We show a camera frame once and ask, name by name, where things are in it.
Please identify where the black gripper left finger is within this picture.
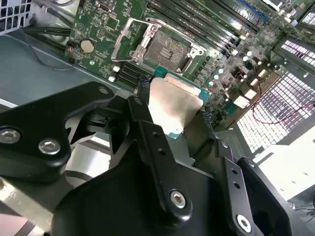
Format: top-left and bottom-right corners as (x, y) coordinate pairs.
(0, 76), (194, 223)

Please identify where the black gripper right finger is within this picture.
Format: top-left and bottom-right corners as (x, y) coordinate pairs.
(193, 110), (300, 236)

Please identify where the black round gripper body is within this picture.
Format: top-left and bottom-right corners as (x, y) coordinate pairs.
(51, 158), (232, 236)

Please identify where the silver topped CPU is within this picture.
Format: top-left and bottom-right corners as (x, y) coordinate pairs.
(147, 64), (213, 139)

